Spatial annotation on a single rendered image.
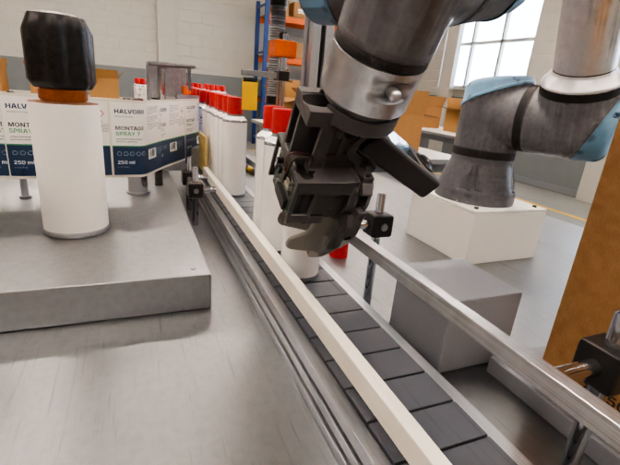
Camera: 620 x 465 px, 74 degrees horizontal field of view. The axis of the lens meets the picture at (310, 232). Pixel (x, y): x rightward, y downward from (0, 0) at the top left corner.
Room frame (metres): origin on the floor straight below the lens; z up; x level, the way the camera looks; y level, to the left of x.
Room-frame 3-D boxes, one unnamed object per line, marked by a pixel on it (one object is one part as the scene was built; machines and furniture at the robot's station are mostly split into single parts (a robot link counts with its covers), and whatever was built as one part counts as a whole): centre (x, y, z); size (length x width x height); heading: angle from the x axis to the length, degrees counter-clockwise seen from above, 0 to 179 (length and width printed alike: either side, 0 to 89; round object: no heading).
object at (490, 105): (0.82, -0.33, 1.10); 0.13 x 0.12 x 0.14; 48
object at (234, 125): (0.88, 0.18, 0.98); 0.05 x 0.05 x 0.20
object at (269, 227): (0.59, 0.05, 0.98); 0.05 x 0.05 x 0.20
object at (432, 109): (5.43, -1.27, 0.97); 0.43 x 0.39 x 0.37; 112
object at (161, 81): (1.13, 0.39, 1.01); 0.14 x 0.13 x 0.26; 24
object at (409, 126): (2.63, -0.41, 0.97); 0.51 x 0.42 x 0.37; 120
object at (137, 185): (0.83, 0.36, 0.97); 0.05 x 0.05 x 0.19
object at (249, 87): (0.83, 0.14, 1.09); 0.03 x 0.01 x 0.06; 114
